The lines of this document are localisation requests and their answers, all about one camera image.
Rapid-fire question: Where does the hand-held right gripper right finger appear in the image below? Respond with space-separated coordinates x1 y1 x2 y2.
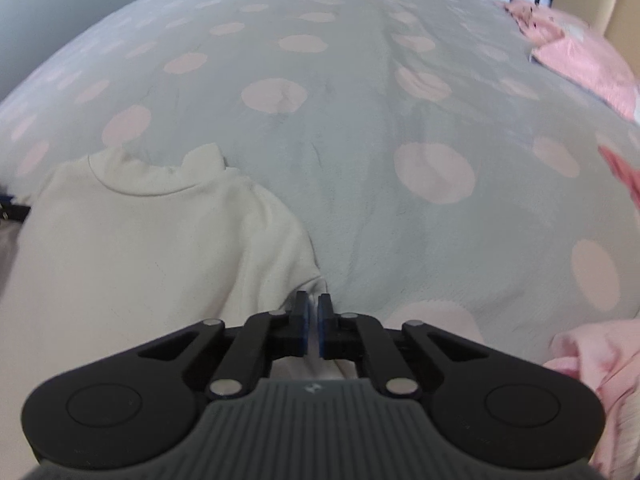
318 292 493 401

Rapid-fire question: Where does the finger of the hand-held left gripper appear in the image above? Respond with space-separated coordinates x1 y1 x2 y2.
0 182 32 222

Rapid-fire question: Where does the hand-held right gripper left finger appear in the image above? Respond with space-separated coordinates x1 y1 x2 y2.
135 291 310 402

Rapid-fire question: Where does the cream turtleneck top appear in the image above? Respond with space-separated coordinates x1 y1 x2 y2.
0 142 361 466

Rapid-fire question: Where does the bed with polka-dot cover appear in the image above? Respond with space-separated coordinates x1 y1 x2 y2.
0 0 640 376

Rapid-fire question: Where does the pink garment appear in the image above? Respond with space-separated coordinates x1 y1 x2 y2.
542 317 640 478

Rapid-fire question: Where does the pink dotted cloth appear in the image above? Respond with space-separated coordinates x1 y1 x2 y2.
502 0 568 45

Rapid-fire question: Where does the pink pillow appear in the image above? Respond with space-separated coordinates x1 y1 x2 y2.
530 25 640 122

